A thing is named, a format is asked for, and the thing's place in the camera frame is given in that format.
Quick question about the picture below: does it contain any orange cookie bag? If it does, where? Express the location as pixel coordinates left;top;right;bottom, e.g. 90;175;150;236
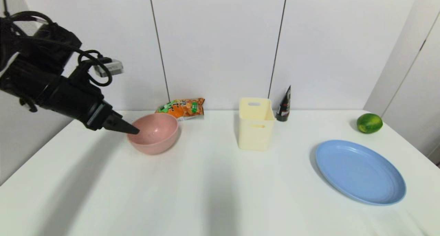
155;98;205;121

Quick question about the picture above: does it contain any pink bowl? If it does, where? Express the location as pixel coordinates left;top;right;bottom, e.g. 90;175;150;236
127;113;179;155

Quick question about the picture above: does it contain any cream plastic storage box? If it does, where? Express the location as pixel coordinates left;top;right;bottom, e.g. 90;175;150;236
238;98;276;151

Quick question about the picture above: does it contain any black tube bottle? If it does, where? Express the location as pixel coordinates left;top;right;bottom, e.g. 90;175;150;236
275;86;291;122

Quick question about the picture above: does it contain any blue plate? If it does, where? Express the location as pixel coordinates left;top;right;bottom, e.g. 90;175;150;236
315;140;406;206

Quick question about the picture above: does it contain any green lime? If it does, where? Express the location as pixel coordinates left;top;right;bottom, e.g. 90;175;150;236
356;113;383;134

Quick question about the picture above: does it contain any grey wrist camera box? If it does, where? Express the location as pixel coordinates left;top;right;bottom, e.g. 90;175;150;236
93;59;124;78

